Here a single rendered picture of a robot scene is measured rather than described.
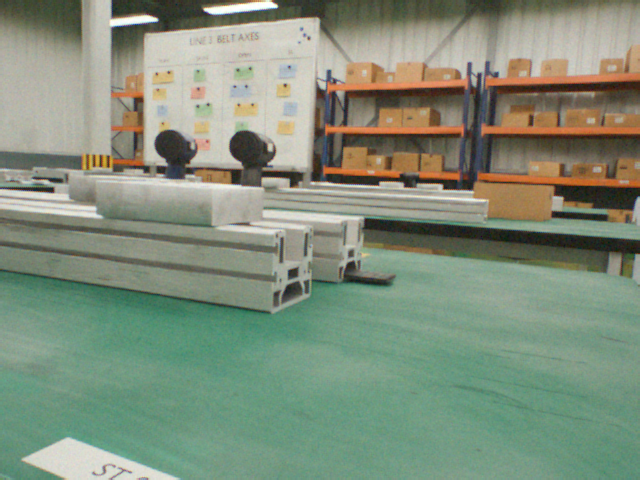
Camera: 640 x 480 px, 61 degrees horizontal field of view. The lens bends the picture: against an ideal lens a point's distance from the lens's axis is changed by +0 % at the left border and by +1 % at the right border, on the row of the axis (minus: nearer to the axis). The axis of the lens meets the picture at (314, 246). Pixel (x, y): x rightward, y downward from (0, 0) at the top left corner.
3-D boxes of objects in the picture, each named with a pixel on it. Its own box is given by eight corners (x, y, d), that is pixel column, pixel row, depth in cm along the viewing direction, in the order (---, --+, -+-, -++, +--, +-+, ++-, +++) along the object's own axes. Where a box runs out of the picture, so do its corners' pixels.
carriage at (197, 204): (95, 238, 63) (95, 180, 63) (158, 232, 73) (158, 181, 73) (211, 252, 57) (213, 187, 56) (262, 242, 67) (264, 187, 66)
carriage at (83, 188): (68, 215, 90) (67, 174, 90) (116, 213, 101) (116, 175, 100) (145, 223, 84) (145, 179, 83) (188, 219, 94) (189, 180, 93)
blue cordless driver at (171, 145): (147, 241, 107) (148, 127, 104) (173, 231, 126) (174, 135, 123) (186, 243, 107) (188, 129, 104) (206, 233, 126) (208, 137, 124)
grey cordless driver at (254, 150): (219, 250, 100) (223, 128, 97) (250, 238, 119) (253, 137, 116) (260, 253, 98) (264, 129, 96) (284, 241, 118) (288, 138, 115)
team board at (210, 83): (123, 285, 428) (124, 27, 404) (167, 276, 473) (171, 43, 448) (289, 315, 361) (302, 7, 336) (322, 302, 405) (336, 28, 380)
